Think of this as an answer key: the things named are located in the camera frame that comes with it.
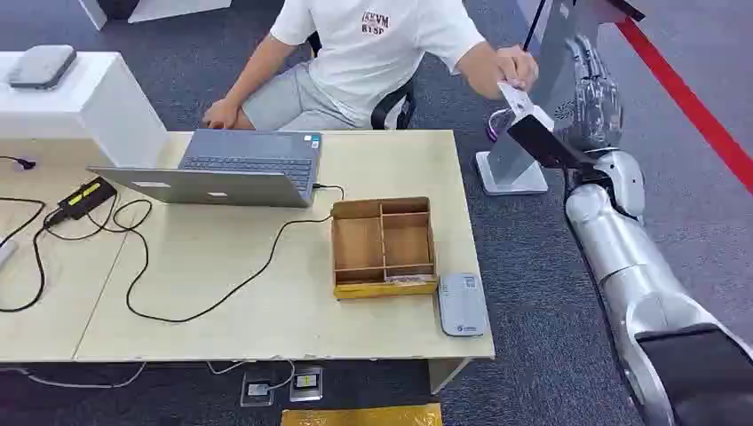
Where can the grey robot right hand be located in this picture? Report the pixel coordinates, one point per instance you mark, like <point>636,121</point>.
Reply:
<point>595,100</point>

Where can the person's left hand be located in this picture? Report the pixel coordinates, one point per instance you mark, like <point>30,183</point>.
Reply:
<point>519,66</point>

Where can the person's right hand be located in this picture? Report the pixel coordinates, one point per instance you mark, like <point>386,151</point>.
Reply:
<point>222,114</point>

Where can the white printed card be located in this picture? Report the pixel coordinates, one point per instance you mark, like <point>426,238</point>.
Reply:
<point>516,101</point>

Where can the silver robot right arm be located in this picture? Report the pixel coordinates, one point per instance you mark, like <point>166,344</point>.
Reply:
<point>618,253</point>

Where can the black pole stand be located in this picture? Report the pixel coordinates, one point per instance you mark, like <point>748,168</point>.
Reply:
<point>534,26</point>

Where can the grey laptop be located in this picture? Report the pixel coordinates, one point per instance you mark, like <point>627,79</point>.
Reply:
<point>235,176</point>

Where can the grey kiosk stand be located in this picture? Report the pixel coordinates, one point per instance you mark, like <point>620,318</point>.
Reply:
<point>512,170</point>

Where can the white furniture piece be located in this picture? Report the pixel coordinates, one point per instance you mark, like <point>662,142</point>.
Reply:
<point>170,7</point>

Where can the black office chair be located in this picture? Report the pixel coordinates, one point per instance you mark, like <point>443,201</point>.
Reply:
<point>391,106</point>

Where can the white cabinet block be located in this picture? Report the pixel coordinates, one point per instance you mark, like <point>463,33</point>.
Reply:
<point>88,112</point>

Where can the person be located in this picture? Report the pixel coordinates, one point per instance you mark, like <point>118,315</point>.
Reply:
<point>365,64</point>

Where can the black power adapter yellow labels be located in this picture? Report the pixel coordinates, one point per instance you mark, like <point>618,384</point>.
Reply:
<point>87,199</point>

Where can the grey flat device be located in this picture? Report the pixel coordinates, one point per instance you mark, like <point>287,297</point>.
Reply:
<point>42,66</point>

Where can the wooden compartment box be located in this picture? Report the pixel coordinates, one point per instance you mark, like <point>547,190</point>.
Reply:
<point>359,244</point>

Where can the grey card reader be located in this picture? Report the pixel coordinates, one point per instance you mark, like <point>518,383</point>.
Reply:
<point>462,306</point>

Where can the white power strip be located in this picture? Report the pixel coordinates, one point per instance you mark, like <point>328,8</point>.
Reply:
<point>6,251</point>

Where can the floor socket with plug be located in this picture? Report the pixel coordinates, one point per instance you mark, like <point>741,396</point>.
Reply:
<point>257,389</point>

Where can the floor socket yellow label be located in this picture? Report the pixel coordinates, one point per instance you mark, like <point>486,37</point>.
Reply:
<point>306,384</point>

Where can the pale desk leg panel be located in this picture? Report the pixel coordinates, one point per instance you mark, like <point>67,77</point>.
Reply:
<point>444,373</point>

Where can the yellow package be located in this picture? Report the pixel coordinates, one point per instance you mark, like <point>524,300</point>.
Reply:
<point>362,416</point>

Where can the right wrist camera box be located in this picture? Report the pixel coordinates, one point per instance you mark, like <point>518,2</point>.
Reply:
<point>547,144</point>

